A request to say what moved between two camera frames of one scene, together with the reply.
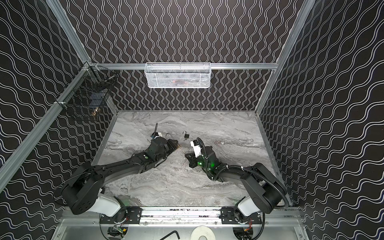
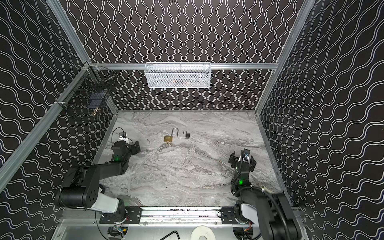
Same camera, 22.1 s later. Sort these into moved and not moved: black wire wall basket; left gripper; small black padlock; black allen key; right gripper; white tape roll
Moved: right gripper; left gripper
Not moved: black allen key; white tape roll; small black padlock; black wire wall basket
